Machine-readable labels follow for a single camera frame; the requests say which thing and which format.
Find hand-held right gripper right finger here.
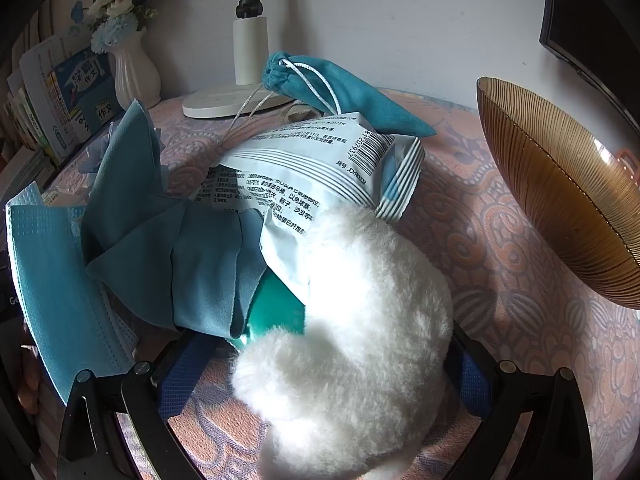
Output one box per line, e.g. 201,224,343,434
440,329,594,480

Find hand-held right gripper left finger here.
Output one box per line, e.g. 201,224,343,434
57,331,221,480

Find blue face mask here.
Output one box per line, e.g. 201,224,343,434
5,182,138,406

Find green soft pack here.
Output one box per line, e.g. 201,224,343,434
227,270,308,353

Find white plush toy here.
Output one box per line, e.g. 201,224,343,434
232,205,453,480

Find blue-grey cloth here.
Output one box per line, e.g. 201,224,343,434
80,100,268,338

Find amber ribbed glass bowl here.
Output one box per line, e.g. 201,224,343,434
476,76,640,311

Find white printed packet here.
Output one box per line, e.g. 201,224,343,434
192,112,426,311

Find beige cloth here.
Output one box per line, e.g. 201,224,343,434
285,102,326,121

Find teal drawstring pouch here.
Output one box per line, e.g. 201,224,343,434
220,51,437,148

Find person's left hand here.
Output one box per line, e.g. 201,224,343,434
19,344,44,412

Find pink patterned blanket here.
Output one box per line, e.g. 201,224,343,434
0,87,640,480

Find stack of flat books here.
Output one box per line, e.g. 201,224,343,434
0,150,56,203

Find row of upright books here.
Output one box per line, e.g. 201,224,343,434
0,0,126,171

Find white ribbed vase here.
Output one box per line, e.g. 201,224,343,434
107,27,162,111

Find blue and white artificial flowers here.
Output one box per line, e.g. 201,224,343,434
70,0,203,53

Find white desk lamp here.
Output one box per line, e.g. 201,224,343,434
181,0,296,120

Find black monitor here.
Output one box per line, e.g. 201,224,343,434
539,0,640,126

